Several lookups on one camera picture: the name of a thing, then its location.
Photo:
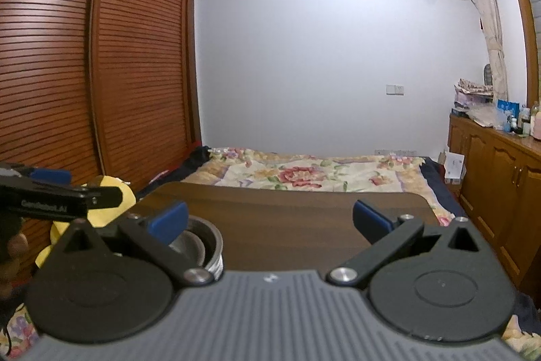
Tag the wooden louvered wardrobe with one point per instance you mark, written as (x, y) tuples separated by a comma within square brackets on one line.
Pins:
[(98, 87)]

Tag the person's left hand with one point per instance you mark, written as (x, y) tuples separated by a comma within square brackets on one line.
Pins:
[(14, 246)]

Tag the white wall switch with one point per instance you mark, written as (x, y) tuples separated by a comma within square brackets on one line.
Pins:
[(393, 89)]

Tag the blue box on cabinet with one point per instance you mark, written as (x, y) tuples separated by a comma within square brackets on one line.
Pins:
[(506, 112)]

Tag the large stainless steel bowl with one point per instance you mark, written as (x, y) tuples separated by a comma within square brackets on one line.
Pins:
[(213, 240)]

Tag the wooden sideboard cabinet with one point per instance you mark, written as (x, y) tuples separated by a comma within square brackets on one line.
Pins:
[(501, 194)]

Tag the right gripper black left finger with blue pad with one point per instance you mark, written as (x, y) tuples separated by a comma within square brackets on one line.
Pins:
[(100, 285)]

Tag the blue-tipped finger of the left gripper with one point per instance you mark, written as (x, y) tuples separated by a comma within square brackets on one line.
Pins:
[(57, 177)]

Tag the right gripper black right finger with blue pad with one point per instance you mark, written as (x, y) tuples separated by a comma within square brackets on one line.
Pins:
[(433, 283)]

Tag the folded floral cloth pile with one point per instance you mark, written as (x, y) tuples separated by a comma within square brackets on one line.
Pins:
[(469, 94)]

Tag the white paper box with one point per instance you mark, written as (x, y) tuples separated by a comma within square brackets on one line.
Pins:
[(453, 165)]

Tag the beige curtain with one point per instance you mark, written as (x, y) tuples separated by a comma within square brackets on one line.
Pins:
[(491, 27)]

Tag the small steel bowl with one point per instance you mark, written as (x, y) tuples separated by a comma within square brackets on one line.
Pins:
[(190, 245)]

